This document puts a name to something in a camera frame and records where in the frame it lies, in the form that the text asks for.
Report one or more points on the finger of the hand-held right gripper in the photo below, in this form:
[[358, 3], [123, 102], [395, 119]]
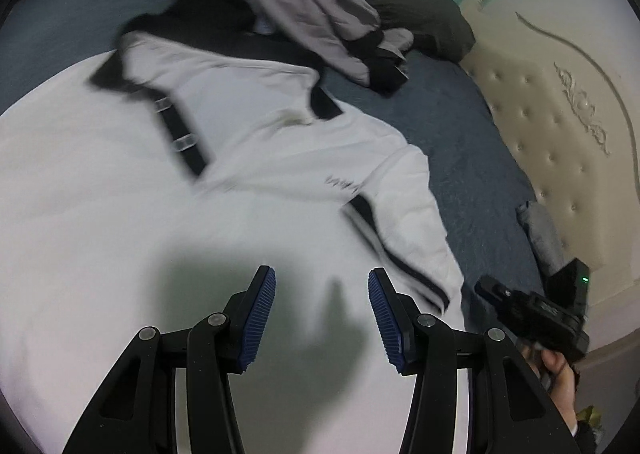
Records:
[[502, 299]]

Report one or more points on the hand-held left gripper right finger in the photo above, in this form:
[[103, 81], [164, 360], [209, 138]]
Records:
[[387, 324]]

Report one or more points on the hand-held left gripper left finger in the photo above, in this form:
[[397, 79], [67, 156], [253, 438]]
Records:
[[257, 324]]

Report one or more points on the white polo shirt black trim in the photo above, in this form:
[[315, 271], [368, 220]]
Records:
[[150, 209]]

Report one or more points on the person's right forearm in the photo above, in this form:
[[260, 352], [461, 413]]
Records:
[[586, 441]]

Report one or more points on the person's right hand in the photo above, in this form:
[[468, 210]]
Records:
[[560, 384]]

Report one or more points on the small grey cloth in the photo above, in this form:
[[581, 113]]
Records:
[[542, 234]]

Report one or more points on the yellow green packet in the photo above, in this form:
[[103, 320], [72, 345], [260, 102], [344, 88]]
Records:
[[589, 416]]

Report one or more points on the cream tufted headboard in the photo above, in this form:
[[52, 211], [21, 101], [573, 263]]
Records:
[[565, 83]]

